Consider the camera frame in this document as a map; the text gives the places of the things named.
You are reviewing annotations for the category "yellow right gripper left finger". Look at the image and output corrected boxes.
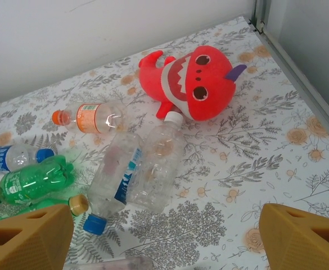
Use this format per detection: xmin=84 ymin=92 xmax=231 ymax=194
xmin=0 ymin=204 xmax=74 ymax=270

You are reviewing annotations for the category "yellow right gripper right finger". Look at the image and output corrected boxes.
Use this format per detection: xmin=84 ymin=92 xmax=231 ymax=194
xmin=259 ymin=204 xmax=329 ymax=270

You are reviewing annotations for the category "red shark plush toy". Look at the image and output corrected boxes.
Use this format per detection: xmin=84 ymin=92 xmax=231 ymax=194
xmin=138 ymin=44 xmax=248 ymax=122

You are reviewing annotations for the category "aluminium corner post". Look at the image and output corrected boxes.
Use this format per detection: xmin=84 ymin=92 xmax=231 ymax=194
xmin=248 ymin=0 xmax=271 ymax=33

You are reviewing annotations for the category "clear bottle blue-white label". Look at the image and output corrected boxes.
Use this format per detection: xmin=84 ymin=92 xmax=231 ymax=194
xmin=83 ymin=132 xmax=145 ymax=235

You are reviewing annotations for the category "clear bottle orange cap label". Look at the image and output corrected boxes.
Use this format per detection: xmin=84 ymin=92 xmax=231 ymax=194
xmin=51 ymin=101 xmax=128 ymax=134

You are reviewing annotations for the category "aluminium side rail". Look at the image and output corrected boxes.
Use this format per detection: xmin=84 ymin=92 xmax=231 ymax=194
xmin=261 ymin=26 xmax=329 ymax=136

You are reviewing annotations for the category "clear unlabelled bottle white cap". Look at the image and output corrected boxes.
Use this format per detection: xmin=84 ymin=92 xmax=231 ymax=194
xmin=129 ymin=111 xmax=186 ymax=213

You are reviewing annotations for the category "floral patterned tablecloth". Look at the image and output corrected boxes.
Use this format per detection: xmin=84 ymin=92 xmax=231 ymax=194
xmin=0 ymin=15 xmax=329 ymax=270

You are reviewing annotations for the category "clear bottle blue label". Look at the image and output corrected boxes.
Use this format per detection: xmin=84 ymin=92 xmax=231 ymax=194
xmin=0 ymin=145 xmax=55 ymax=178

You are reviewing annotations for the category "clear bottle purple label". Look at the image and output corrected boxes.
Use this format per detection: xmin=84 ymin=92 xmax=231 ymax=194
xmin=65 ymin=257 xmax=154 ymax=270

